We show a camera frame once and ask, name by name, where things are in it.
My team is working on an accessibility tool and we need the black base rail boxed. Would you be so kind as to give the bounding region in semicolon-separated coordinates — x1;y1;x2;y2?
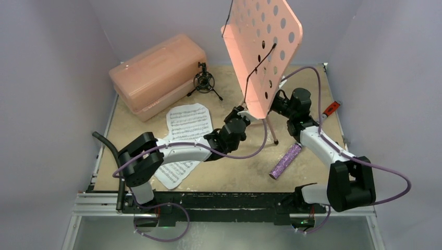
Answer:
117;191;326;227

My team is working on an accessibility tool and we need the red handled tool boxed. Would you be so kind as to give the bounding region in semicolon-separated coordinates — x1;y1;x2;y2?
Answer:
322;101;341;117

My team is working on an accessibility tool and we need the upper sheet music page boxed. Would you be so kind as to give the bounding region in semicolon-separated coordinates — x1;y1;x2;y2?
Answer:
165;103;213;141

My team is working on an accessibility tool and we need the lower sheet music page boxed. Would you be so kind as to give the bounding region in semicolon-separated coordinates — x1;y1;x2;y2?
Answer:
154;161;201;190

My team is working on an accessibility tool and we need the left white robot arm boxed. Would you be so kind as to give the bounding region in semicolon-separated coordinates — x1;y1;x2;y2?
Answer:
114;106;256;213

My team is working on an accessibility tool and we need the aluminium frame profile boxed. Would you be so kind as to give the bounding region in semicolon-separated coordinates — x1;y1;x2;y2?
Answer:
72;193;134;217

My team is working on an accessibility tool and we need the black microphone shock mount stand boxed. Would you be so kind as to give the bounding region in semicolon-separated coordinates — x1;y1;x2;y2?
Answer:
187;62;223;101

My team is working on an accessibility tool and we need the sheet music page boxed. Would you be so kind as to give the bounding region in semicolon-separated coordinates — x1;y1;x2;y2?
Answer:
165;103;213;141
154;161;201;190

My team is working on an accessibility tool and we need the black corrugated hose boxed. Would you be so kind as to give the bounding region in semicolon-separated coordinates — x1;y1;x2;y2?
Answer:
92;131;126;212

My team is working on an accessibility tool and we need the pink translucent storage box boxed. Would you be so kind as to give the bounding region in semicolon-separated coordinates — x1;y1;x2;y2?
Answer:
109;34;207;122

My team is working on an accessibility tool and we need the purple glitter microphone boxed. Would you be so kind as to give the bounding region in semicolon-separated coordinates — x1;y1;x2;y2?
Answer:
269;143;302;180

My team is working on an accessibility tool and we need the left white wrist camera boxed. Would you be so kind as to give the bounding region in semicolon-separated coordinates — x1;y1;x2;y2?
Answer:
238;110;259;122

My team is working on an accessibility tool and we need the pink music stand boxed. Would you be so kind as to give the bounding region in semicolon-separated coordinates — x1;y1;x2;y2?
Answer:
220;0;304;146

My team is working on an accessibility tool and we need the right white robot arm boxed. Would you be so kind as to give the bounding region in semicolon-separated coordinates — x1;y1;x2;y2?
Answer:
271;88;376;212

